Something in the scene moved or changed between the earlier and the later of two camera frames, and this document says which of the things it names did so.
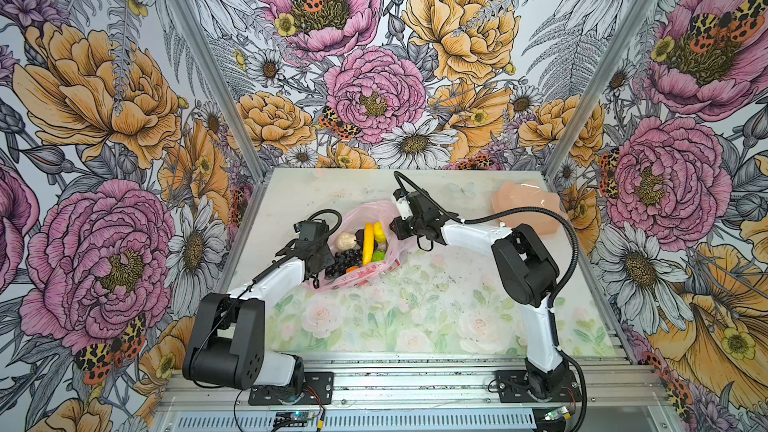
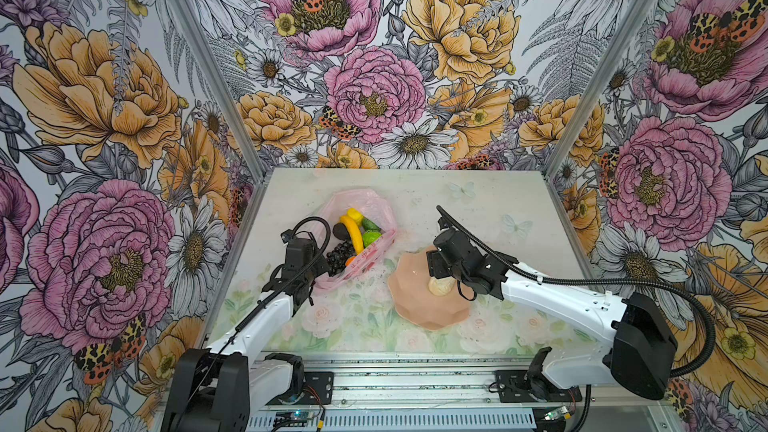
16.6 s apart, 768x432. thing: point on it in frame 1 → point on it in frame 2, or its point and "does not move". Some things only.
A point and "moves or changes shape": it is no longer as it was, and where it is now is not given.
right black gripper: (400, 224) → (435, 264)
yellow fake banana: (368, 243) → (355, 233)
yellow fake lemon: (379, 233) → (354, 213)
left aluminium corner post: (202, 54) does not move
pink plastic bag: (363, 246) moves or changes shape
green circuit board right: (560, 413) does not move
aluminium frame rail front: (368, 381) does not move
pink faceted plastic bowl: (524, 193) → (414, 302)
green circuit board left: (294, 415) does not move
